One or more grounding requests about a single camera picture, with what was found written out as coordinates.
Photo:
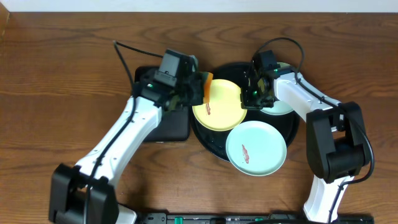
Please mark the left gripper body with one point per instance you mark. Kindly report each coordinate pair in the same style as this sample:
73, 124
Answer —
195, 88

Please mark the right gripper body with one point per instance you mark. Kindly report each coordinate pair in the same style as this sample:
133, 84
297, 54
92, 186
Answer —
253, 98

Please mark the light green plate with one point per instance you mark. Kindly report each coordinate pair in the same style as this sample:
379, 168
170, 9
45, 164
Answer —
256, 148
279, 108

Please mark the orange green sponge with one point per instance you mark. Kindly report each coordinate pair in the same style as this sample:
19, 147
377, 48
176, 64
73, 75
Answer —
206, 79

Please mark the yellow plate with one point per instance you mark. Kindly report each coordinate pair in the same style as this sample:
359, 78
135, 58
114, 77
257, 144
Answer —
223, 111

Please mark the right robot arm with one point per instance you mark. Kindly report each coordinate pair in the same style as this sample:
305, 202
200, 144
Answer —
339, 152

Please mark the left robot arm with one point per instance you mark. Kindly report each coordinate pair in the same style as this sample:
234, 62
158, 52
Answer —
85, 193

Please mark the black rectangular tray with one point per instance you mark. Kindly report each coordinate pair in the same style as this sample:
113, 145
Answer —
174, 125

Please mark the light green front plate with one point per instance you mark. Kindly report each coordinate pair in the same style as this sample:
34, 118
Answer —
256, 148

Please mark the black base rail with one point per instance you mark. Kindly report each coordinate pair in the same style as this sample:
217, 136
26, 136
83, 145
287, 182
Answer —
163, 218

